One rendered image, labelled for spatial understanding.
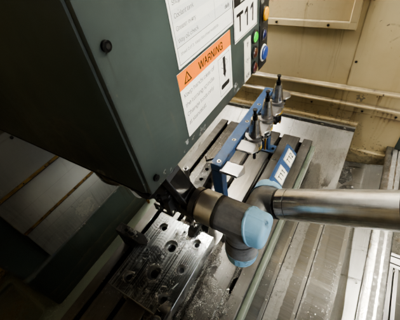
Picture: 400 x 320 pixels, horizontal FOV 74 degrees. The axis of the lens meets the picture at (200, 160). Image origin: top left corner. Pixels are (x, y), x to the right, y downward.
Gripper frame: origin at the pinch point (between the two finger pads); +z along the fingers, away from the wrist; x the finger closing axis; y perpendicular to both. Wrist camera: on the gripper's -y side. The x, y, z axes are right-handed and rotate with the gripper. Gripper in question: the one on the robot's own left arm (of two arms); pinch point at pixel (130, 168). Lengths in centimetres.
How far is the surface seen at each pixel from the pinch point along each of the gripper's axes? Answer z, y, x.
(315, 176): -37, 64, 73
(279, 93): -18, 11, 60
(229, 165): -14.8, 15.4, 23.5
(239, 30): -21.2, -27.8, 18.0
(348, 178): -52, 71, 86
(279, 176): -25, 43, 48
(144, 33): -21.0, -36.2, -4.8
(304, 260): -44, 61, 27
